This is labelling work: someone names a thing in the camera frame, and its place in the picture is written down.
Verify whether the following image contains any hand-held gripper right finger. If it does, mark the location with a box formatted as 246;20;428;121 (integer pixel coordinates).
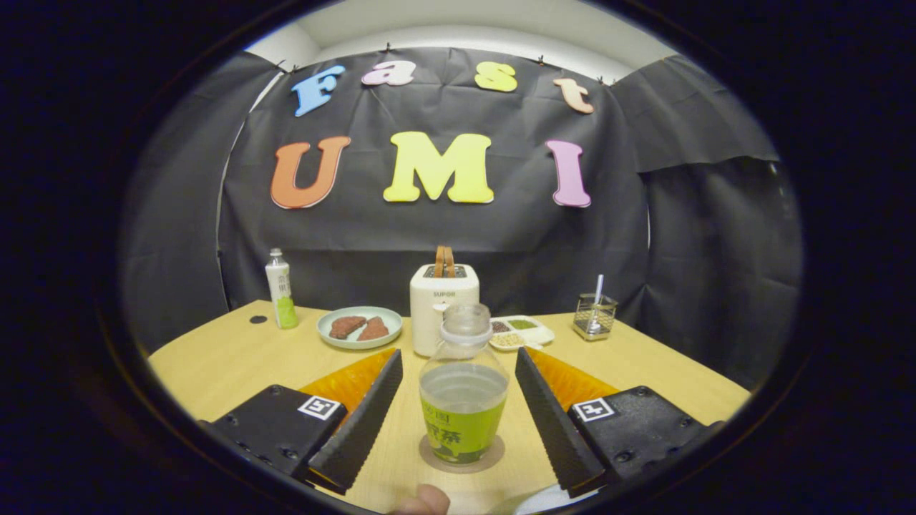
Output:
515;347;723;499

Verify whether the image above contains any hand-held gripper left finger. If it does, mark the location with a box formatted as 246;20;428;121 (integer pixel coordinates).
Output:
200;348;404;494

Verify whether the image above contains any round brown coaster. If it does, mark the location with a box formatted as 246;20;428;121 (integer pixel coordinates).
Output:
419;433;506;474

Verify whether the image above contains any clear juice bottle green label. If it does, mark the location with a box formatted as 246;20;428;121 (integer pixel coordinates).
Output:
419;302;510;466

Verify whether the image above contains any tall white green bottle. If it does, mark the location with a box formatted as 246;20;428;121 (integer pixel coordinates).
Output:
265;248;300;330

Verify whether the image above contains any white divided snack dish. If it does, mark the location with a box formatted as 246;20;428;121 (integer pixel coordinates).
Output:
489;315;555;351

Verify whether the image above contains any pale green plate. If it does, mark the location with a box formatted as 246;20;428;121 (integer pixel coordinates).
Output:
316;306;404;350

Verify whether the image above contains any clear glass holder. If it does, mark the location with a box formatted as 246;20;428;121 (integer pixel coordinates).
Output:
572;293;618;341

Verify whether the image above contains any white toaster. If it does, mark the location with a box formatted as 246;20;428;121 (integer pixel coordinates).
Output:
410;263;481;358

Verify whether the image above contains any wooden table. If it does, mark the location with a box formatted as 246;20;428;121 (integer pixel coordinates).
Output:
147;299;752;515

